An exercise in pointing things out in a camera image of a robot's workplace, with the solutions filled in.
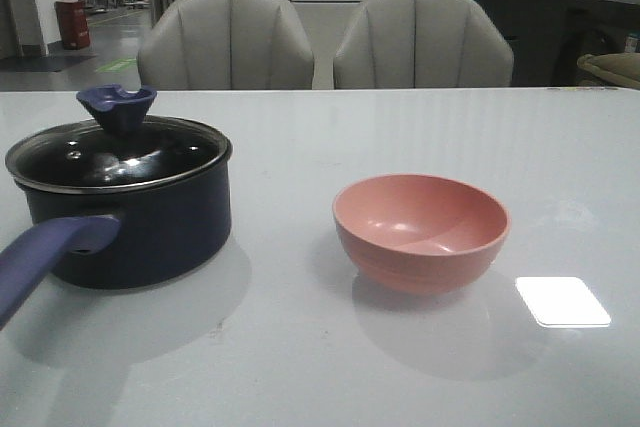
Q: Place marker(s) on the pink bowl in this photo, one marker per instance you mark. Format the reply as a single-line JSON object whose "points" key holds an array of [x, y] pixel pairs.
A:
{"points": [[420, 234]]}

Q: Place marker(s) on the glass lid with blue knob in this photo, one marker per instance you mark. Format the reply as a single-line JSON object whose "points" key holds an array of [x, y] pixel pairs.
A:
{"points": [[120, 148]]}

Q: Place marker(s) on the left beige chair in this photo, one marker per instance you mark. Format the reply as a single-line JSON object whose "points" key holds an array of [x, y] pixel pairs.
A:
{"points": [[227, 45]]}

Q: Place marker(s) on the beige chair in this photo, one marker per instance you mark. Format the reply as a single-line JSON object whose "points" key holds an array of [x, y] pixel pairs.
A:
{"points": [[227, 45], [405, 44]]}

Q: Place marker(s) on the right beige chair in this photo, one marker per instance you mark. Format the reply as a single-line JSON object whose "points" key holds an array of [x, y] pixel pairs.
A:
{"points": [[405, 44]]}

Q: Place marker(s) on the dark blue saucepan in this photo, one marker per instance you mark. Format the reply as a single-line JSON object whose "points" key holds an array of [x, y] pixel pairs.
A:
{"points": [[118, 240]]}

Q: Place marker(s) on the red trash bin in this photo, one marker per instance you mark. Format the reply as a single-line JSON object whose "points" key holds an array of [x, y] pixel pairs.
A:
{"points": [[72, 23]]}

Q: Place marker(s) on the beige cushion seat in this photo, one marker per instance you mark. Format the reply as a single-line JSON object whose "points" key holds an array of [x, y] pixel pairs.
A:
{"points": [[617, 69]]}

